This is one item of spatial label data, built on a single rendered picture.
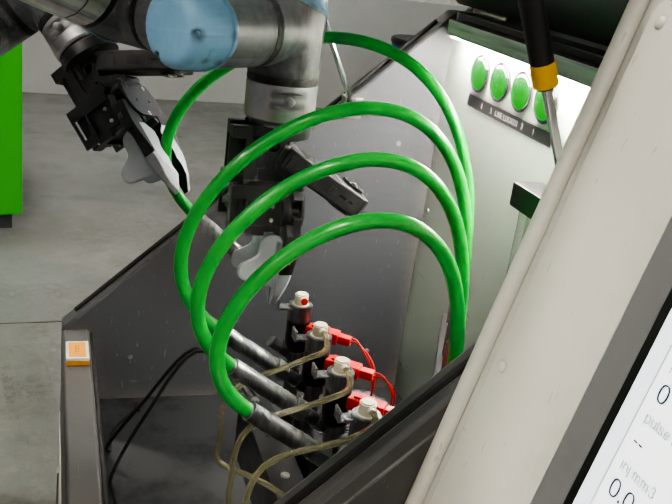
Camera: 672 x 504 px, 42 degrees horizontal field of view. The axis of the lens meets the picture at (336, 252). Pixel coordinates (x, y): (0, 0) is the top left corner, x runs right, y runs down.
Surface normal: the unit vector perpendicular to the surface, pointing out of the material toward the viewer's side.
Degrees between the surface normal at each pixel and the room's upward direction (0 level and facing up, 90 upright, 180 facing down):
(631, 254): 76
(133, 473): 0
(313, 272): 90
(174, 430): 0
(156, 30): 90
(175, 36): 90
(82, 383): 0
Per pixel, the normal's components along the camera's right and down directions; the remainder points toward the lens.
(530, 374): -0.89, -0.23
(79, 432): 0.12, -0.93
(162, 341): 0.29, 0.37
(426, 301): -0.95, -0.01
